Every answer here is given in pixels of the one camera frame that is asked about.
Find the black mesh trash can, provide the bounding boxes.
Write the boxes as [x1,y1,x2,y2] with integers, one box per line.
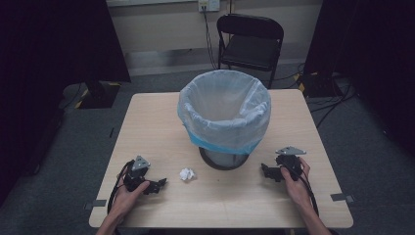
[198,146,250,171]

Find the black stand base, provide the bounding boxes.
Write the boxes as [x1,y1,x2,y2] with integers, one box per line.
[74,79,122,110]

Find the black floor cables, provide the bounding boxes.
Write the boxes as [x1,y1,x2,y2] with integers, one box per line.
[307,79,358,129]

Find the grey tape strip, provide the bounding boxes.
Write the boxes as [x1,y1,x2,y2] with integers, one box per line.
[330,192,355,204]
[83,199,108,211]

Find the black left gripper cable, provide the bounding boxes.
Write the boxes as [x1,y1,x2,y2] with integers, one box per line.
[107,159,135,216]

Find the black box on floor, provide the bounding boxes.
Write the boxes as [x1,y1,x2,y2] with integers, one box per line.
[300,72,345,99]

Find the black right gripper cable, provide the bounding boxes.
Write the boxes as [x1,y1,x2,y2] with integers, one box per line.
[298,169,320,217]

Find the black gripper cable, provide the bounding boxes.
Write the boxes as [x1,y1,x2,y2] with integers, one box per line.
[298,169,320,217]
[107,159,135,216]

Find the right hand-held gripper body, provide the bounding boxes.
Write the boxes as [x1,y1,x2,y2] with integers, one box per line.
[274,145,307,182]

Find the white wall socket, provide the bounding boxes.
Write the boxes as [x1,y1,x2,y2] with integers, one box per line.
[198,0,221,13]

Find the translucent white blue trash bag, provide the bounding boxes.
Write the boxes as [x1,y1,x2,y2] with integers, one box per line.
[176,69,273,156]

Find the dark curtain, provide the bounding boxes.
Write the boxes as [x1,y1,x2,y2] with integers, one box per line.
[0,0,132,208]
[302,0,415,159]

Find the person's left hand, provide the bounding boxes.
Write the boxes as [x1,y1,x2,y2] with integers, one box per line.
[109,180,152,223]

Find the black cable from wall socket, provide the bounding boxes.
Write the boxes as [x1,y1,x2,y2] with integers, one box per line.
[202,5,219,71]

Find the white paper ball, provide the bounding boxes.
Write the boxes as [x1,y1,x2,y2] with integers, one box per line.
[178,166,197,182]

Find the person's right hand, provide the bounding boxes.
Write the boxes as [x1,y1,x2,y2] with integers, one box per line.
[279,157,311,211]

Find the black folding chair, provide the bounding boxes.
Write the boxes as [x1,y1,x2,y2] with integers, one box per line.
[215,13,285,90]

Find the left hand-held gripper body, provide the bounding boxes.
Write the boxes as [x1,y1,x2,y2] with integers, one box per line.
[122,155,152,193]

